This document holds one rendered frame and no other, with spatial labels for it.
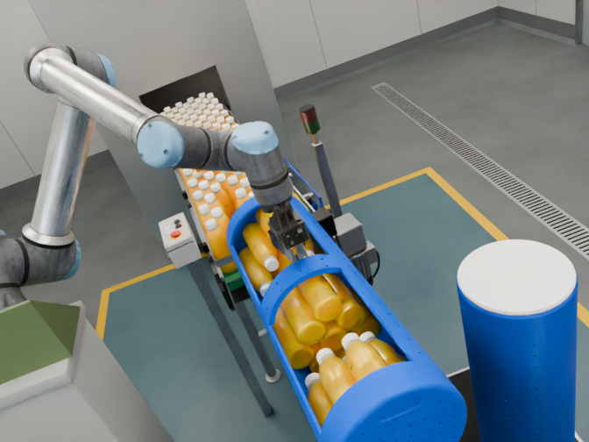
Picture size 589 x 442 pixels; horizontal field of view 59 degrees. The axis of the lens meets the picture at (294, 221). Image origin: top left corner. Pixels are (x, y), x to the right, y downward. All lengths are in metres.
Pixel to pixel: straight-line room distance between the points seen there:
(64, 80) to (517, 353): 1.28
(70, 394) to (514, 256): 1.28
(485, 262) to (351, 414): 0.66
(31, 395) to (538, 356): 1.34
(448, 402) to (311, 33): 5.21
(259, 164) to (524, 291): 0.72
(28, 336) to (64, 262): 0.30
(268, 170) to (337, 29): 4.99
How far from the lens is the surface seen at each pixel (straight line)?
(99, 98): 1.25
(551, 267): 1.45
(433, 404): 1.03
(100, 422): 1.74
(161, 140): 1.05
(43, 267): 1.75
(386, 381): 0.98
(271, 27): 5.85
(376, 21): 6.16
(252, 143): 1.06
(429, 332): 2.70
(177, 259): 1.86
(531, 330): 1.37
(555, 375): 1.54
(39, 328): 1.56
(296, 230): 1.17
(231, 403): 2.73
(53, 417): 1.73
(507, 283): 1.40
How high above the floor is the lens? 2.00
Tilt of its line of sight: 32 degrees down
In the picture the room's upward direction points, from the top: 19 degrees counter-clockwise
